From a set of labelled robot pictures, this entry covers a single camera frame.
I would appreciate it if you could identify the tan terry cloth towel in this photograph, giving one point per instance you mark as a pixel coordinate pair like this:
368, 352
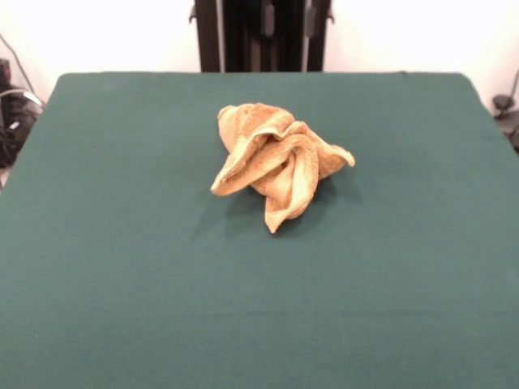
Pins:
280, 162

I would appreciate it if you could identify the dark green table cloth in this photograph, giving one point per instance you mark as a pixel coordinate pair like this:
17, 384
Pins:
121, 243

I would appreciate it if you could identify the dark grey curved stand base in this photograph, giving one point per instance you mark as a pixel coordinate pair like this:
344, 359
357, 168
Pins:
16, 129
503, 102

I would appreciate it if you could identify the small black box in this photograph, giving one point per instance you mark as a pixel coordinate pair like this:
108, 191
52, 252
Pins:
5, 73

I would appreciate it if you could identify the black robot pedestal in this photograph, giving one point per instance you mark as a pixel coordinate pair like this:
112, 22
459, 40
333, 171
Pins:
259, 40

